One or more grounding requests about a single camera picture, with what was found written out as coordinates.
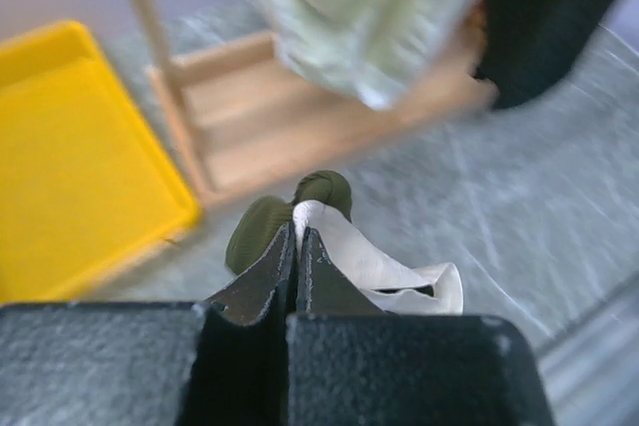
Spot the olive green underwear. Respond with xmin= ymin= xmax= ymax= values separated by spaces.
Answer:
xmin=225 ymin=171 xmax=464 ymax=315

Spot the pale green hanging underwear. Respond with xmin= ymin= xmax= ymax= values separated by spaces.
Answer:
xmin=260 ymin=0 xmax=477 ymax=111

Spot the yellow plastic bin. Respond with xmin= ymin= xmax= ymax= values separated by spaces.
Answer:
xmin=1 ymin=21 xmax=202 ymax=303

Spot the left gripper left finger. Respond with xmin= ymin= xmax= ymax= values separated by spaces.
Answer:
xmin=202 ymin=221 xmax=296 ymax=326

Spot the wooden clothes rack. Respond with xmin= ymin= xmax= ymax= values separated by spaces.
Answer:
xmin=131 ymin=0 xmax=497 ymax=210

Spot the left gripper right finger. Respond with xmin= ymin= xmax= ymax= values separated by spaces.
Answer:
xmin=296 ymin=227 xmax=384 ymax=316

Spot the black striped hanging underwear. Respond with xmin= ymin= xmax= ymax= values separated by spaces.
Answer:
xmin=475 ymin=0 xmax=615 ymax=110

